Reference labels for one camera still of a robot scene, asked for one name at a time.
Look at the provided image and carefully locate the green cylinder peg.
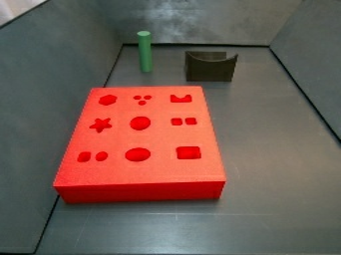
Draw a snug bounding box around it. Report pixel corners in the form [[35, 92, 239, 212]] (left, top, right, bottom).
[[138, 31, 152, 73]]

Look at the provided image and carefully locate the red foam shape board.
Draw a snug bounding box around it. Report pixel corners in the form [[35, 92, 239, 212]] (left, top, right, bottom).
[[54, 86, 226, 203]]

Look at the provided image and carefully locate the dark curved block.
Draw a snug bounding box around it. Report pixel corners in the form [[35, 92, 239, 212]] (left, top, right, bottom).
[[185, 51, 238, 82]]

